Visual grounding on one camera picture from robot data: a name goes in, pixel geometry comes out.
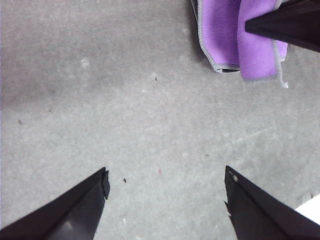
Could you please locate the grey table cloth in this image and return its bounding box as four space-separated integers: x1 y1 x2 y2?
0 0 320 240

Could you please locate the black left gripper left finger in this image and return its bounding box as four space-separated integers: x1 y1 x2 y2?
0 166 111 240

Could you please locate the purple towel with grey hem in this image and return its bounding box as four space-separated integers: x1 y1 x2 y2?
191 0 290 90

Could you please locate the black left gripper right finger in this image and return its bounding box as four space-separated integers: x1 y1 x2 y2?
224 164 320 240

